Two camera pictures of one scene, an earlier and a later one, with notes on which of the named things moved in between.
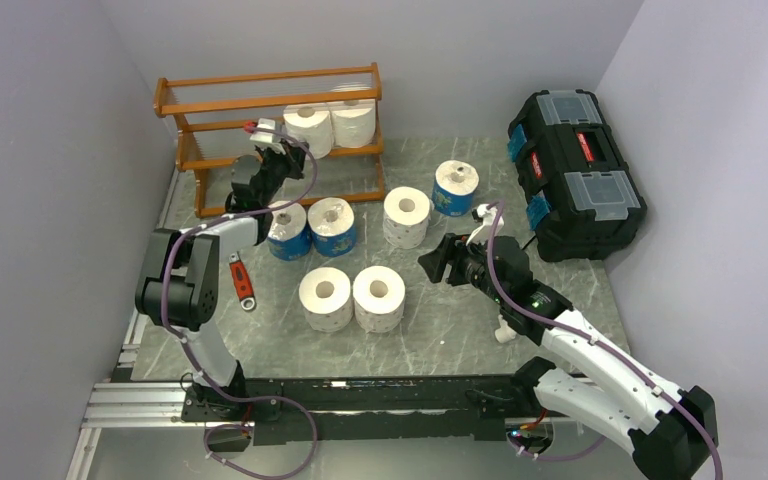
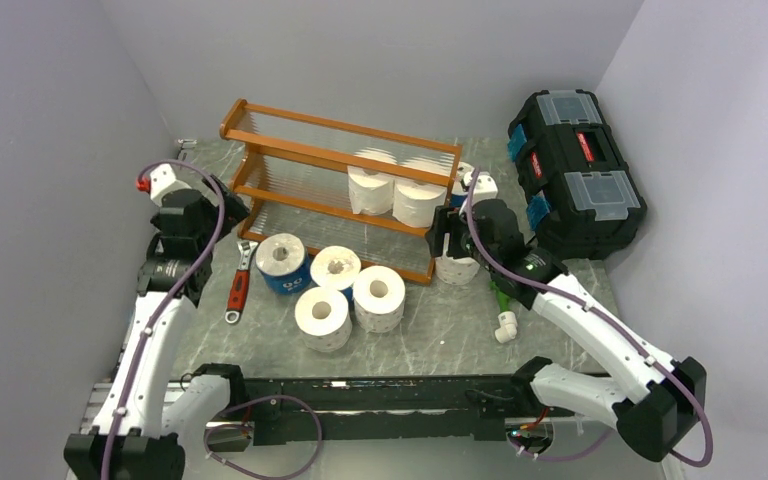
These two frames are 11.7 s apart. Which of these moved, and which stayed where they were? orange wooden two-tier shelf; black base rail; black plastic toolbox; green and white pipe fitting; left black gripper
Moved: orange wooden two-tier shelf; left black gripper
Stayed: black plastic toolbox; green and white pipe fitting; black base rail
